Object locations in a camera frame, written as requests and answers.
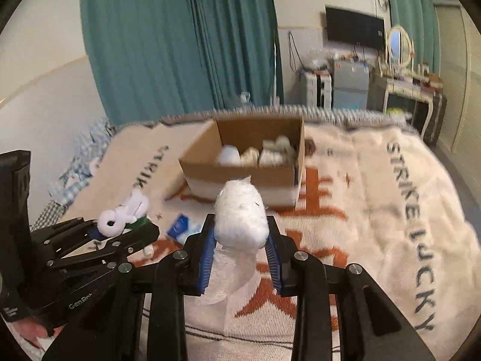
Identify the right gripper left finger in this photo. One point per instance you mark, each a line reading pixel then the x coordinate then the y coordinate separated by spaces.
pixel 176 296

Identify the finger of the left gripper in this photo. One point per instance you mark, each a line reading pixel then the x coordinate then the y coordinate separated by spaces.
pixel 62 238
pixel 114 250

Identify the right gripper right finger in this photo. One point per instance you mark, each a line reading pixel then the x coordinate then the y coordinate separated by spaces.
pixel 370 326

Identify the blue tissue pack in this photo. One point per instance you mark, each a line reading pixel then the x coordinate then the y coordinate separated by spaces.
pixel 182 228

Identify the white fluffy bunny toy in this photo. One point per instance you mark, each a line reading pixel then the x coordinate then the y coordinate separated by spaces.
pixel 130 215

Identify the white cotton pad bag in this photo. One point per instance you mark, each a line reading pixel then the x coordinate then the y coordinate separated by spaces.
pixel 240 229

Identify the white lace cloth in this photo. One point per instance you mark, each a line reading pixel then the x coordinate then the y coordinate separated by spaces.
pixel 250 157

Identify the person left hand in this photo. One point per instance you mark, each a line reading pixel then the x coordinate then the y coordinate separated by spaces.
pixel 35 333

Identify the blue checked bedsheet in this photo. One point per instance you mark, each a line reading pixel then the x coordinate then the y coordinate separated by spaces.
pixel 89 150

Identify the cream strike lucky blanket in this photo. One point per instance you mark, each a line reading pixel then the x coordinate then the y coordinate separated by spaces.
pixel 370 194

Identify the brown cardboard box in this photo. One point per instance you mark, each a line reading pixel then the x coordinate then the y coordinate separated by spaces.
pixel 267 151

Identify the green curtain left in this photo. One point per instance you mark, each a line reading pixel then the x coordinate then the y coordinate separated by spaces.
pixel 153 58

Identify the green curtain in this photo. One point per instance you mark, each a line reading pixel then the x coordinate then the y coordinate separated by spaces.
pixel 153 58
pixel 419 19

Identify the white dressing table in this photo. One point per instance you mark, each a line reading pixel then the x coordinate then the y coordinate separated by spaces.
pixel 427 108

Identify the small silver fridge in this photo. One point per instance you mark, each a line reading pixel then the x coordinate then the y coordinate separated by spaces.
pixel 350 85

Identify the oval vanity mirror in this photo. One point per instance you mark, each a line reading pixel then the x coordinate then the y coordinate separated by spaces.
pixel 399 48

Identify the cream louvred wardrobe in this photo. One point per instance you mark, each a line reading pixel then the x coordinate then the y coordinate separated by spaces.
pixel 460 72

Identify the green curtain right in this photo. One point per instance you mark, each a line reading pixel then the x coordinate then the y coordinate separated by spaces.
pixel 419 19

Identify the black wall television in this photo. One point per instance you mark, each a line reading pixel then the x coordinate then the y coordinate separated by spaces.
pixel 354 28

